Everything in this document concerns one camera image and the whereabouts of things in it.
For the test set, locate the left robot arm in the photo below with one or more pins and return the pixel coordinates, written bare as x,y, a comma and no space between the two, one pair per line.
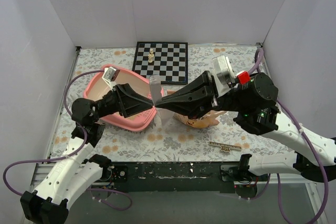
52,199

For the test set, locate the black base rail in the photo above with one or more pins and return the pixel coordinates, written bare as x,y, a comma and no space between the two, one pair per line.
178,176

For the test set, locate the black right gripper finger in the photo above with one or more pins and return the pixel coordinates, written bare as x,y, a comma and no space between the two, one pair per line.
196,94
193,109

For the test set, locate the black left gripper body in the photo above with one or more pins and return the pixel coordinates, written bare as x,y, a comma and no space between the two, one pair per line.
119,100

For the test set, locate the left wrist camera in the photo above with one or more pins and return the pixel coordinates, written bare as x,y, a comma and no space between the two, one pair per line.
110,74

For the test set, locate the peach cat litter bag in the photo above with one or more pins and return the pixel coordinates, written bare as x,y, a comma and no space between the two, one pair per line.
208,120

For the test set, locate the wooden piano shaped ornament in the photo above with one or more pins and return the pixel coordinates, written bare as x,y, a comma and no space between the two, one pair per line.
225,147

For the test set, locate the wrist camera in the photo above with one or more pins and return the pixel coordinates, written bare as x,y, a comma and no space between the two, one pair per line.
224,73
110,74

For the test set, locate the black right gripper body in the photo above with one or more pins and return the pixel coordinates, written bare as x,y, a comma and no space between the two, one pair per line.
210,92

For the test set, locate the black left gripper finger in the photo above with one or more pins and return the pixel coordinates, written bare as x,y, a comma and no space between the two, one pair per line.
129,99
130,110

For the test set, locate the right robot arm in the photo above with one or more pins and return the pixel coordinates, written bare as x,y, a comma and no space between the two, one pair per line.
254,98

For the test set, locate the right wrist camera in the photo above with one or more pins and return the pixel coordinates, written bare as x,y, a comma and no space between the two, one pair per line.
224,73

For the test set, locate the pink litter box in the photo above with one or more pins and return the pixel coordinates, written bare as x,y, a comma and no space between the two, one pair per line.
97,88

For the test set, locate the black white chessboard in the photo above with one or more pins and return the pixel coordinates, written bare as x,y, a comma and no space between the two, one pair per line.
170,61

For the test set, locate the clear plastic scoop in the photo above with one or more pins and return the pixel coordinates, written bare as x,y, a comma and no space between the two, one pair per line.
156,95

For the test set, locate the cream chess piece front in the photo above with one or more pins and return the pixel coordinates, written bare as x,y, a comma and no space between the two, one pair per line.
150,58

